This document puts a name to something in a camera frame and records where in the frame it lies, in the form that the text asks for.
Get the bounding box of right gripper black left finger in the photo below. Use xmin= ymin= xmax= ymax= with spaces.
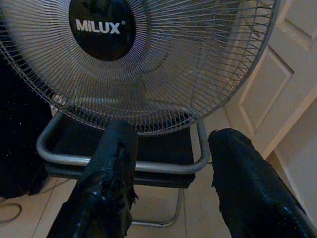
xmin=47 ymin=119 xmax=139 ymax=238

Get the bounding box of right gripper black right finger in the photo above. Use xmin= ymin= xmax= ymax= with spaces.
xmin=207 ymin=127 xmax=317 ymax=238

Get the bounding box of black suitcase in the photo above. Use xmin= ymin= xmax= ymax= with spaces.
xmin=0 ymin=52 xmax=54 ymax=199

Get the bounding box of white panel door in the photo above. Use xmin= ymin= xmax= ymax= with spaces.
xmin=224 ymin=0 xmax=317 ymax=159

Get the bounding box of grey Milux fan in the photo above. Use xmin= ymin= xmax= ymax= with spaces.
xmin=0 ymin=0 xmax=282 ymax=137

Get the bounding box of black chair grey metal frame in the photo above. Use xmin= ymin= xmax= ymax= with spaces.
xmin=36 ymin=111 xmax=211 ymax=228

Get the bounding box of thin grey floor cable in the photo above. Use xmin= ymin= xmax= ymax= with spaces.
xmin=0 ymin=202 xmax=23 ymax=225

